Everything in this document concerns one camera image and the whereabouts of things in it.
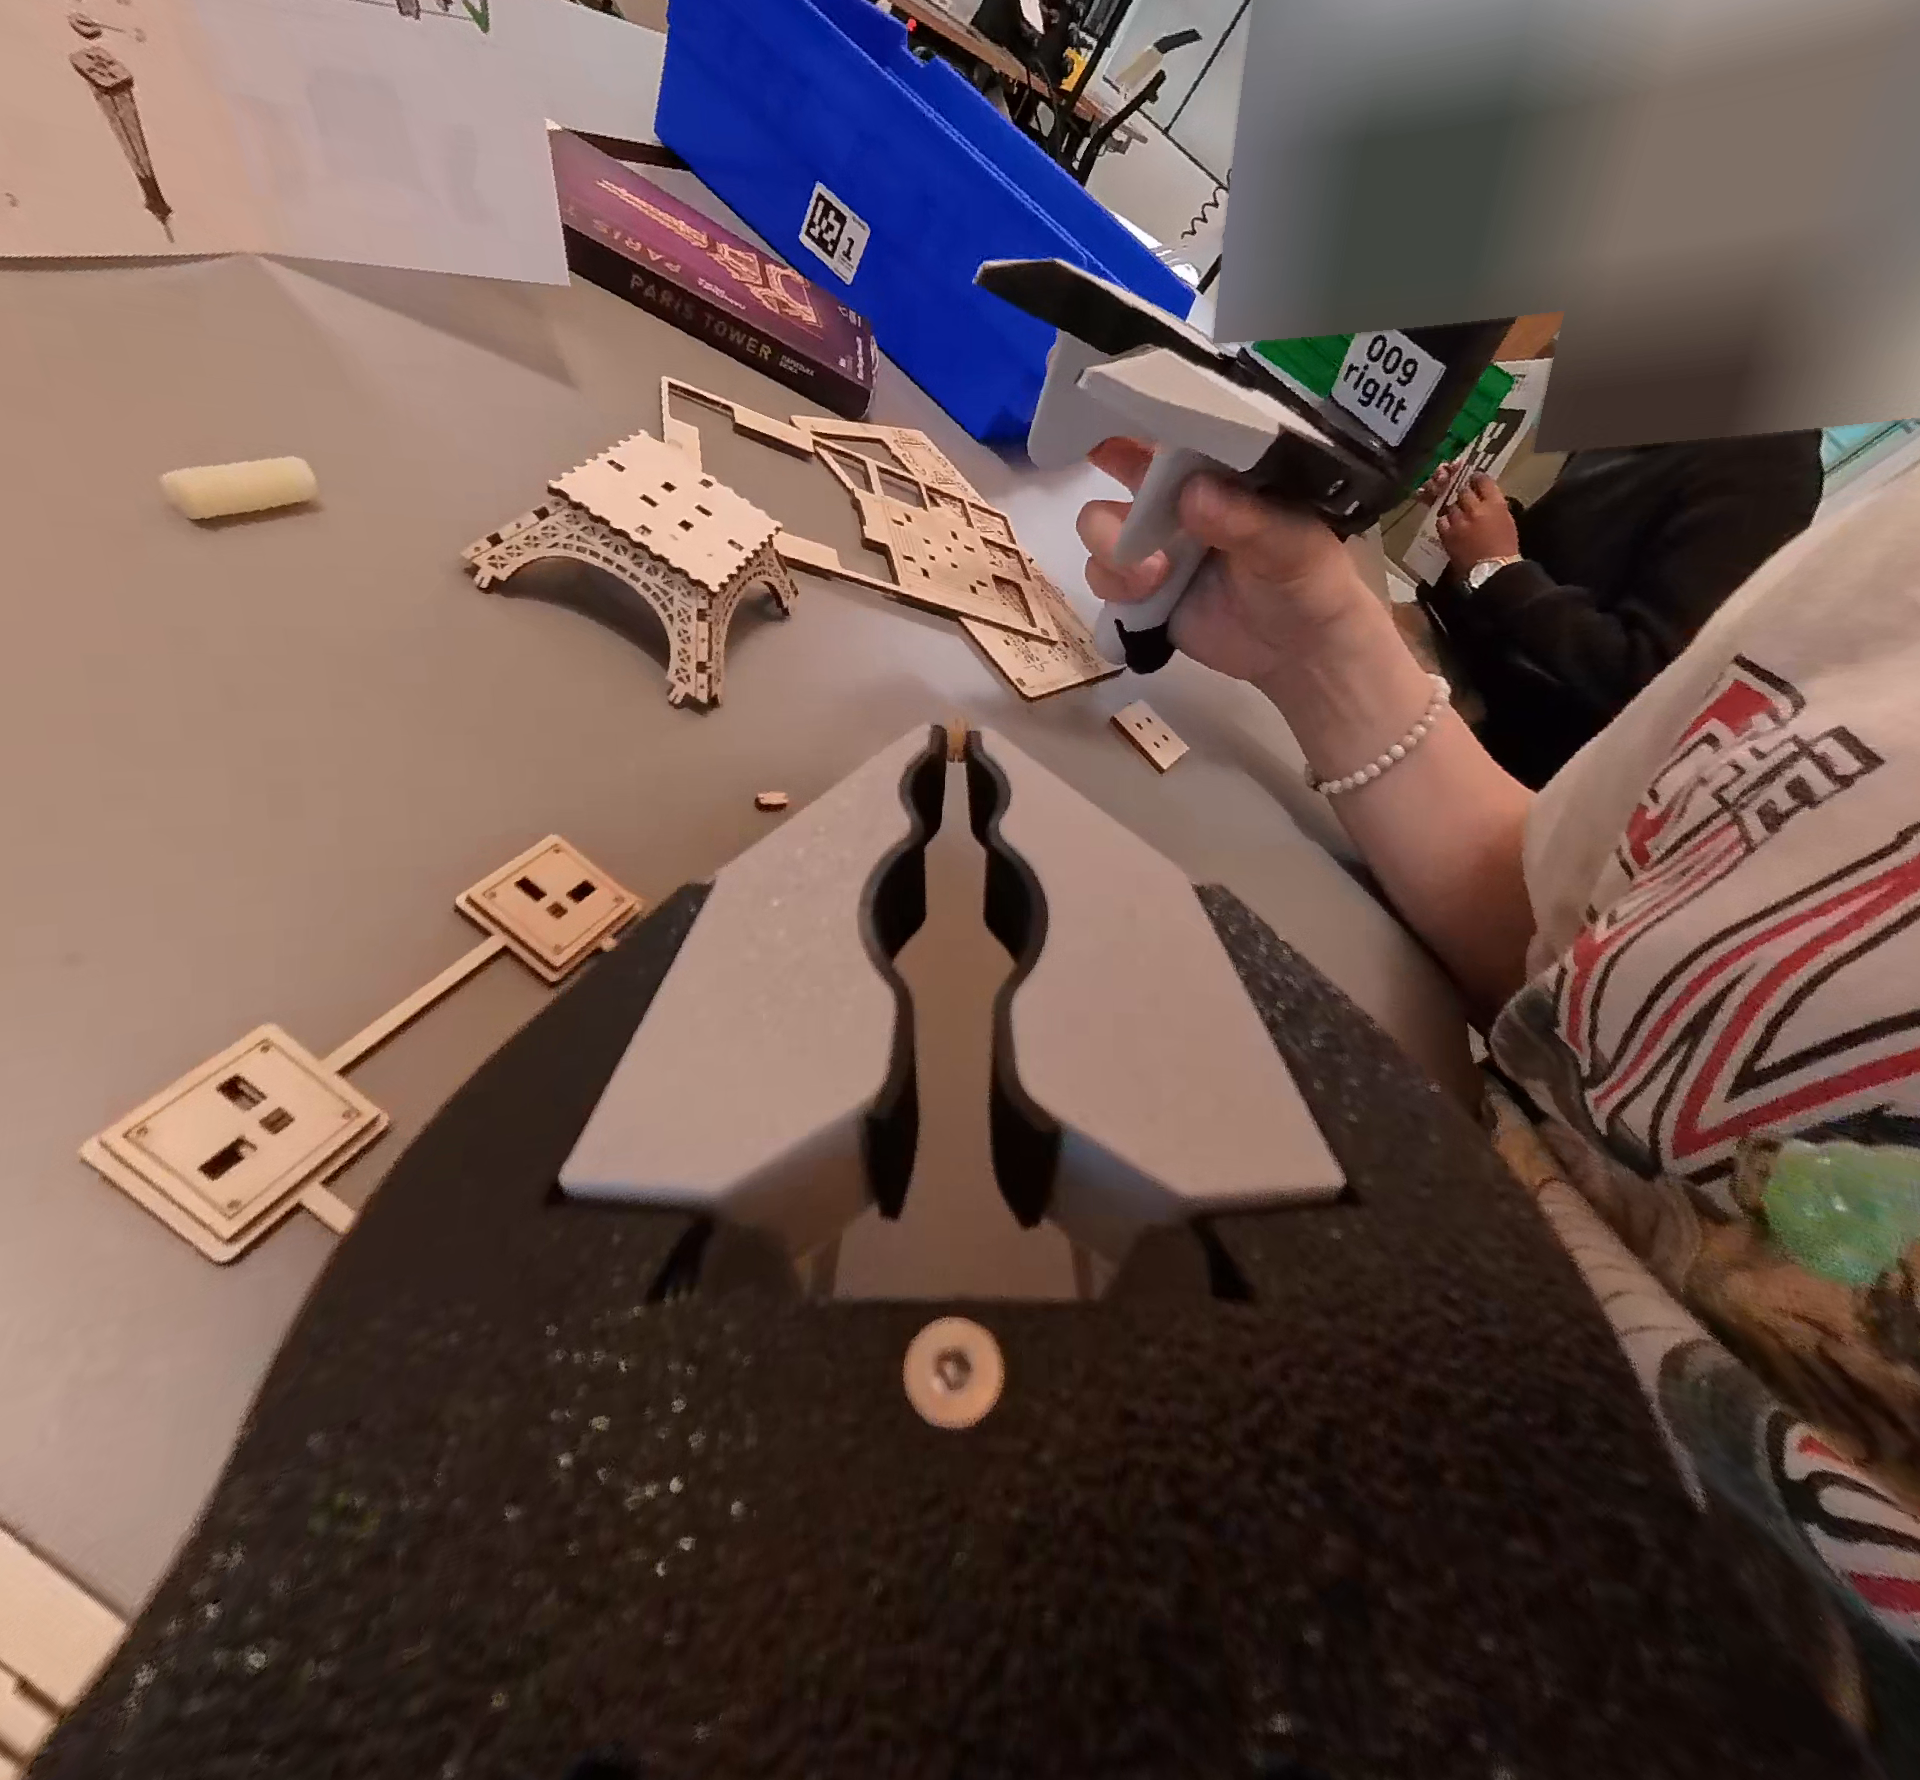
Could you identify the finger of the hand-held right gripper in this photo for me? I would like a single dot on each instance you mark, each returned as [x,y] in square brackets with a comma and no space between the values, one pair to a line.
[1200,413]
[1070,400]

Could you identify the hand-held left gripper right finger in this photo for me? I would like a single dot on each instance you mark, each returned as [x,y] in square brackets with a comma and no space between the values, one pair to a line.
[1184,1044]

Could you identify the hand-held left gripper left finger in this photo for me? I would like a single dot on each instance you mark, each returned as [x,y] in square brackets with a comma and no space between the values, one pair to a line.
[722,1044]

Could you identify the small square wooden plate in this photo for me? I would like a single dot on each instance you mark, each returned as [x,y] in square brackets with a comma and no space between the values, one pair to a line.
[1150,733]

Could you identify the person's right forearm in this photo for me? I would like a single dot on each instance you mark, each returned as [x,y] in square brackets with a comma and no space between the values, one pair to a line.
[1426,849]

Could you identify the grey desk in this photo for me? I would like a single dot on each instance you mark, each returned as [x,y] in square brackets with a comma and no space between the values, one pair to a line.
[375,730]

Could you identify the person's right hand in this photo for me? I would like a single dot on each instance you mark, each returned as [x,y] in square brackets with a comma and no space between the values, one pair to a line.
[1291,595]

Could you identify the blue plastic bin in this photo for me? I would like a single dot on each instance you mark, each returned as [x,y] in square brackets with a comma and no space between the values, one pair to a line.
[929,220]

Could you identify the purple puzzle box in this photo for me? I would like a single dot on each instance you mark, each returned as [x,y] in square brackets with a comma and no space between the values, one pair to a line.
[705,272]

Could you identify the wooden tower base model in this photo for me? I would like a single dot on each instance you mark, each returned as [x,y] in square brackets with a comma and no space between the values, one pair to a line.
[652,520]

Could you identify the wooden sprue with square plates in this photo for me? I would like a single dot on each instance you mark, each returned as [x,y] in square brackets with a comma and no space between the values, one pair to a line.
[224,1136]

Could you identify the person's printed shirt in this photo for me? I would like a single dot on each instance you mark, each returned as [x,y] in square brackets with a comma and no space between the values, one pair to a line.
[1726,1060]

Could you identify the paper instruction sheet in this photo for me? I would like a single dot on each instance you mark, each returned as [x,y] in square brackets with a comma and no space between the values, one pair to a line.
[301,145]

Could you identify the wooden puzzle parts sheet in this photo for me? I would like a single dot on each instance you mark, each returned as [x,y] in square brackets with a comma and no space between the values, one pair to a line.
[45,1615]

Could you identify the wooden puzzle frame sheet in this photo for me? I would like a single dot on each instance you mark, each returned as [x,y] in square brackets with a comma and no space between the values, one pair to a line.
[960,543]

